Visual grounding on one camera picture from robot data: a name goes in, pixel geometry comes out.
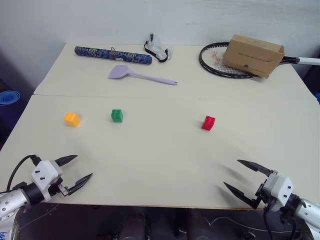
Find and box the red toy block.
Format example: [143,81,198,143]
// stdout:
[201,115,217,132]

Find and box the brown cardboard box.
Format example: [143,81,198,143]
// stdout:
[222,34,286,79]

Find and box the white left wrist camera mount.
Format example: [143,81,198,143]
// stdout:
[31,160,64,201]

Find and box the green toy block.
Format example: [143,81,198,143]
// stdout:
[110,108,124,124]

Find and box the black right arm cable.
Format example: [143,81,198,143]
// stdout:
[262,206,276,240]

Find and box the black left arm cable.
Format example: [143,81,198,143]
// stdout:
[6,154,43,192]

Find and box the yellow toy block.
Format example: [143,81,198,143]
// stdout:
[63,112,81,128]

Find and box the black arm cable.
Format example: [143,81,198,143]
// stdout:
[262,206,276,240]
[6,154,43,192]

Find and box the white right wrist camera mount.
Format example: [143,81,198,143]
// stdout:
[264,174,294,207]

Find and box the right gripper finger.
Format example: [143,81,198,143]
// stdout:
[222,181,262,210]
[237,159,276,178]

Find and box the black tennis racket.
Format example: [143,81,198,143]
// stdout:
[198,41,320,80]

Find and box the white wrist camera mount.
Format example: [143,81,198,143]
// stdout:
[264,174,294,207]
[31,160,64,201]

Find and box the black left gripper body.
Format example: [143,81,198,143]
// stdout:
[48,177,70,198]

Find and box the clear plastic bag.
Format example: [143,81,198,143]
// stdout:
[145,32,175,61]

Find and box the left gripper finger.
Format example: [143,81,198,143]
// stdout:
[53,154,79,167]
[67,172,94,197]

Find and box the purple silicone spatula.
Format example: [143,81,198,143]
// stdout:
[107,64,179,86]

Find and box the blue rolled mat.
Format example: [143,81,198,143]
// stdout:
[0,90,21,106]

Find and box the blue patterned tube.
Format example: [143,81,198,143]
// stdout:
[74,45,153,66]

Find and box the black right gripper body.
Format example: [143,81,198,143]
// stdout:
[254,182,275,210]

